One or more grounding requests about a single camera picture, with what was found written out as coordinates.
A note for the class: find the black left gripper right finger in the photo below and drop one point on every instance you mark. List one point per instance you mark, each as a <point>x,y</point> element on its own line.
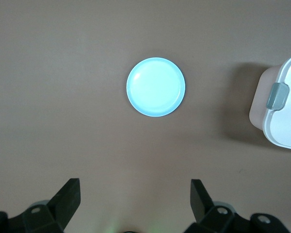
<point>201,201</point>

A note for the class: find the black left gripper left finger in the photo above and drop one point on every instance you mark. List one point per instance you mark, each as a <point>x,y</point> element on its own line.
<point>63,201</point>

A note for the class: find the white lidded plastic storage box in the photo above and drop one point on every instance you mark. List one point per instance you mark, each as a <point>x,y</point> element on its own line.
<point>286,121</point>

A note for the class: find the light blue round plate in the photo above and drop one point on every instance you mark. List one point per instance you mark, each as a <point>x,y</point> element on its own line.
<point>155,87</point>

